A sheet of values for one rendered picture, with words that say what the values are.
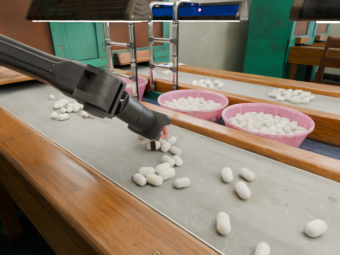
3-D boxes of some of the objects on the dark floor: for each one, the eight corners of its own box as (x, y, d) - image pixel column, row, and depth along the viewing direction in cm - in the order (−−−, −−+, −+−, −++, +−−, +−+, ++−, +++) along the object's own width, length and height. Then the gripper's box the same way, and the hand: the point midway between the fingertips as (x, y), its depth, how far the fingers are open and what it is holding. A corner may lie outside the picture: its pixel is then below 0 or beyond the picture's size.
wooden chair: (286, 130, 246) (307, 37, 209) (305, 121, 270) (327, 35, 233) (334, 146, 214) (368, 40, 177) (350, 134, 239) (384, 38, 201)
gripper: (111, 119, 56) (148, 141, 68) (140, 132, 50) (175, 153, 62) (124, 94, 57) (158, 120, 69) (155, 103, 51) (186, 129, 63)
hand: (165, 134), depth 65 cm, fingers closed
